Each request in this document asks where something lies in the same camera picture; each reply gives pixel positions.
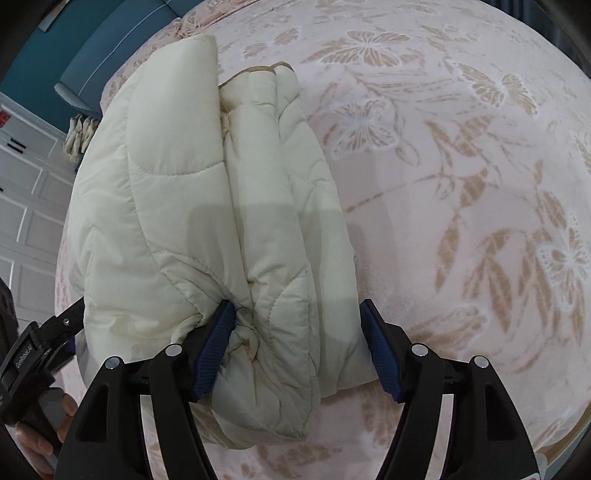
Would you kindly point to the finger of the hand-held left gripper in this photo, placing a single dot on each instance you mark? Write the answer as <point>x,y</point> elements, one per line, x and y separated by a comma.
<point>67,316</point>

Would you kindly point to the pink floral bedspread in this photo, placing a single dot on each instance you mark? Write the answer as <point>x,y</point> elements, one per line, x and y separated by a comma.
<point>461,207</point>

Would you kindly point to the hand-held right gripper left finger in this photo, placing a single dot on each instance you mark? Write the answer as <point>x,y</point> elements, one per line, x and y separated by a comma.
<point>214,344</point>

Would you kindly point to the person's left hand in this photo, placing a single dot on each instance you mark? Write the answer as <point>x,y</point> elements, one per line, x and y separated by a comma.
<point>34,447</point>

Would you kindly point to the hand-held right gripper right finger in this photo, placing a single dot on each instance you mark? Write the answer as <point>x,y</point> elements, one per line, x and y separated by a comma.
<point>383,355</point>

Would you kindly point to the white wardrobe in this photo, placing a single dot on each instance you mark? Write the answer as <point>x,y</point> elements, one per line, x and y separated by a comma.
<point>27,207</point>

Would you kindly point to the blue padded headboard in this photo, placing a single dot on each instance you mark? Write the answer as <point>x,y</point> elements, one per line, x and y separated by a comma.
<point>120,41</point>

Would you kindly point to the striped folded cloth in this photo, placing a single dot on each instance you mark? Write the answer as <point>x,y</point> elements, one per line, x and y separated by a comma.
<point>82,138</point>

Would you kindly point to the cream quilted jacket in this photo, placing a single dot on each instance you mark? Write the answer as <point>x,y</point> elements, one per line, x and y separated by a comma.
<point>184,207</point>

